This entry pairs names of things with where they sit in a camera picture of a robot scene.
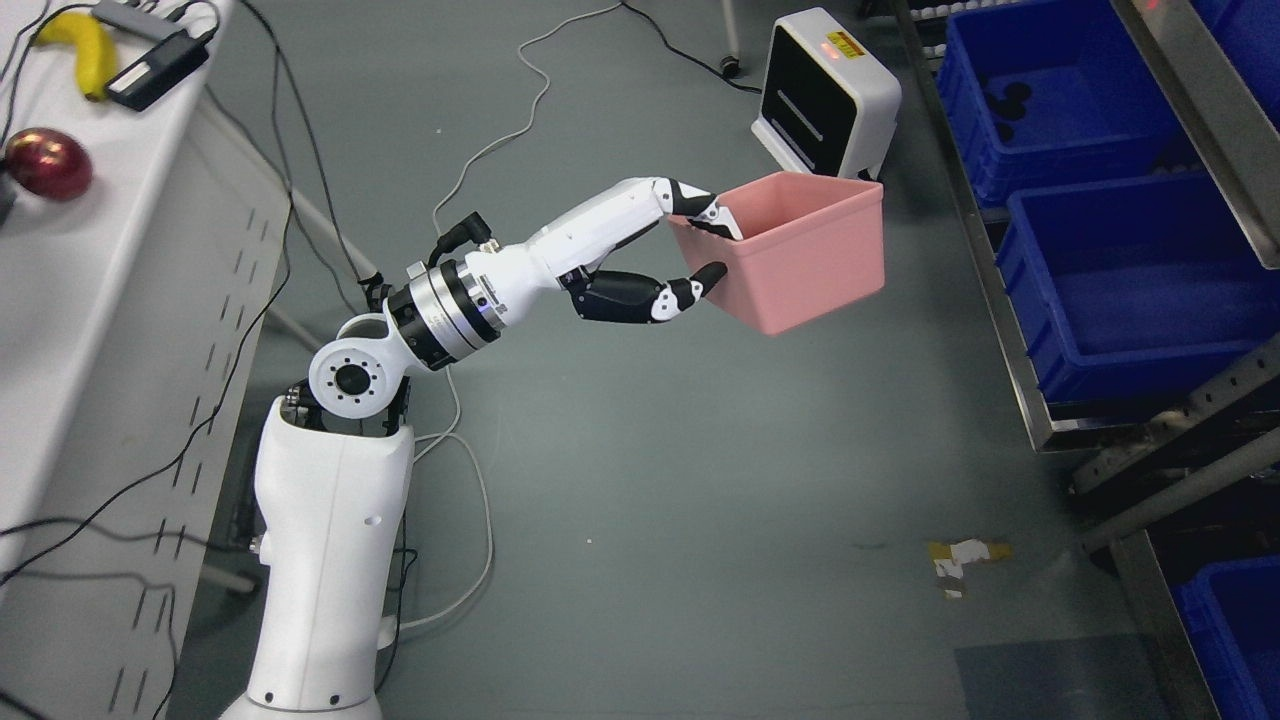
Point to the black power adapter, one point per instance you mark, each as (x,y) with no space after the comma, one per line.
(153,74)

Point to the blue bin middle shelf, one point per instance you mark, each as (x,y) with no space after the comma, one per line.
(1132,288)

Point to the red apple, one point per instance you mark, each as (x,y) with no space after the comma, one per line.
(48,163)

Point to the blue bin shelf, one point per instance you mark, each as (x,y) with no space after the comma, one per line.
(1132,288)
(1043,93)

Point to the torn tape scrap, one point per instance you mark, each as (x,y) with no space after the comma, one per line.
(949,561)

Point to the pink plastic storage box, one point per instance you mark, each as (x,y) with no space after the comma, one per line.
(811,245)

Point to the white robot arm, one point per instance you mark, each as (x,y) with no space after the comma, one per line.
(335,458)

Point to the yellow banana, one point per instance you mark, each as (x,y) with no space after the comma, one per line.
(97,60)

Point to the blue bin upper shelf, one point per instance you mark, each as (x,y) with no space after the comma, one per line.
(1043,93)

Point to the white perforated table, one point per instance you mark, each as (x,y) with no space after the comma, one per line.
(130,317)

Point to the blue bin bottom right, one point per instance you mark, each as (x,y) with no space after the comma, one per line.
(1230,610)

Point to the steel shelf frame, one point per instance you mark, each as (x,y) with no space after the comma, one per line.
(1170,484)

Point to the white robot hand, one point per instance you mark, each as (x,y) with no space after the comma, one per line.
(568,256)

